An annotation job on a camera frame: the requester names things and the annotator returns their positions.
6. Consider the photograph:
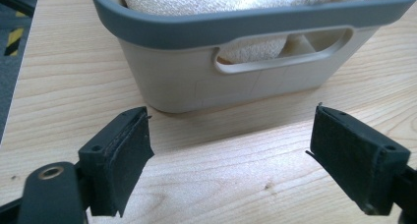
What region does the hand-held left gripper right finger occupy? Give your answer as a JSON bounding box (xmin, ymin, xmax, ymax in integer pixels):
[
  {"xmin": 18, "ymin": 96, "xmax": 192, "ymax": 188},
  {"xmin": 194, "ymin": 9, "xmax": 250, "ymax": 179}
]
[{"xmin": 305, "ymin": 102, "xmax": 412, "ymax": 216}]

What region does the beige basket with grey rim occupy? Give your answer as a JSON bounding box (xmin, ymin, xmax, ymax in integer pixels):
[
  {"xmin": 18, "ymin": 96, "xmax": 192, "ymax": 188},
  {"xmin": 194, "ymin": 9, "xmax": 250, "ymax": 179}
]
[{"xmin": 88, "ymin": 0, "xmax": 417, "ymax": 115}]

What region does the black and yellow striped tape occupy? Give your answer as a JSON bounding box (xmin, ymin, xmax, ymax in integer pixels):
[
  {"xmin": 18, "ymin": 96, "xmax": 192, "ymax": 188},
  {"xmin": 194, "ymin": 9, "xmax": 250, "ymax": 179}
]
[{"xmin": 3, "ymin": 27, "xmax": 26, "ymax": 57}]

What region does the white towel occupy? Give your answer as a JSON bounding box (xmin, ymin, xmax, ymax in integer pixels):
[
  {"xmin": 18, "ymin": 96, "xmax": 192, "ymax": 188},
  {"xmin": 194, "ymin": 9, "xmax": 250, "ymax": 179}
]
[{"xmin": 120, "ymin": 0, "xmax": 370, "ymax": 65}]

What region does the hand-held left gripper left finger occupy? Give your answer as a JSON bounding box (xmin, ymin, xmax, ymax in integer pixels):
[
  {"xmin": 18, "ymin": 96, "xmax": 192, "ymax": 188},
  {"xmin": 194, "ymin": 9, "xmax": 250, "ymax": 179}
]
[{"xmin": 78, "ymin": 106, "xmax": 155, "ymax": 218}]

